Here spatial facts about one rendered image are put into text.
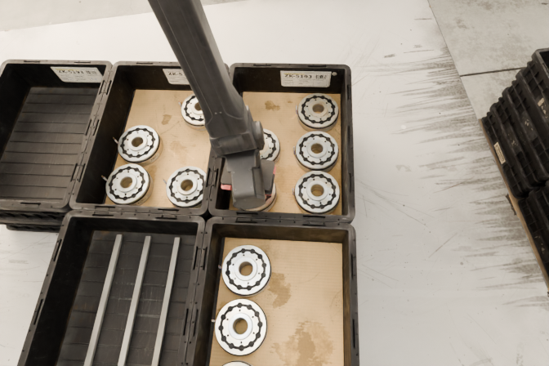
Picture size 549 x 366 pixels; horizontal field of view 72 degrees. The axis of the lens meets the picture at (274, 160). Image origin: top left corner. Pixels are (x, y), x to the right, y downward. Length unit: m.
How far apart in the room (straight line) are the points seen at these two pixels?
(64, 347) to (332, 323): 0.55
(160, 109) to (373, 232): 0.65
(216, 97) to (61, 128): 0.69
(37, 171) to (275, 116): 0.62
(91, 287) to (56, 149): 0.38
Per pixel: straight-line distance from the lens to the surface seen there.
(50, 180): 1.10
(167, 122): 1.05
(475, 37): 2.51
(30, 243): 1.22
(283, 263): 0.85
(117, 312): 0.92
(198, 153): 0.98
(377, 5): 1.47
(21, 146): 1.19
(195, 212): 0.81
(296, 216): 0.78
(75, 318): 0.96
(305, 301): 0.84
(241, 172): 0.65
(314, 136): 0.93
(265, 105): 1.02
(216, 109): 0.56
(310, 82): 1.00
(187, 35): 0.48
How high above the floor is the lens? 1.67
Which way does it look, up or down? 64 degrees down
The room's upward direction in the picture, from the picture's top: 7 degrees counter-clockwise
